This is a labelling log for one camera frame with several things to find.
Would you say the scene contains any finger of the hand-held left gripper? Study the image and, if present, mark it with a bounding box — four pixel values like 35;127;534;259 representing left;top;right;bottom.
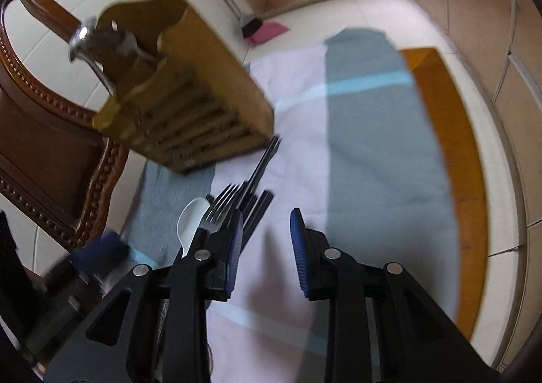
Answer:
23;229;128;367

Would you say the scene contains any grey and white striped cloth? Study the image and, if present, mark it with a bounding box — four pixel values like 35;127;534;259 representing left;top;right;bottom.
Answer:
123;27;462;383

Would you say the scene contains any silver metal fork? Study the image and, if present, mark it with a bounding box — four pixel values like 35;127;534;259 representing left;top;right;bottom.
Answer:
199;183;244;233

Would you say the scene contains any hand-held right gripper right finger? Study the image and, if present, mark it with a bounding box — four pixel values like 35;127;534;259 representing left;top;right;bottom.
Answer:
289;208;500;383

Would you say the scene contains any metal ladle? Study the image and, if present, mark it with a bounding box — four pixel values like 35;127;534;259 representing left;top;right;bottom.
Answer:
69;16;164;96

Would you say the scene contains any bamboo slatted utensil holder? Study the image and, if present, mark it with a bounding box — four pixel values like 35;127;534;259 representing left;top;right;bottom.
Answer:
92;0;276;175

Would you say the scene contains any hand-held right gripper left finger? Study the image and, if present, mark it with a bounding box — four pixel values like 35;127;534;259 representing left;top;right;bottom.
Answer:
44;210;245;383

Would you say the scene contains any carved brown wooden chair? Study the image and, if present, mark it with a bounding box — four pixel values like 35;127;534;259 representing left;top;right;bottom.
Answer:
0;0;130;252

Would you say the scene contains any white plastic spoon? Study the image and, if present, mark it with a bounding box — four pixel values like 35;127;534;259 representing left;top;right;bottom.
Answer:
177;198;212;257

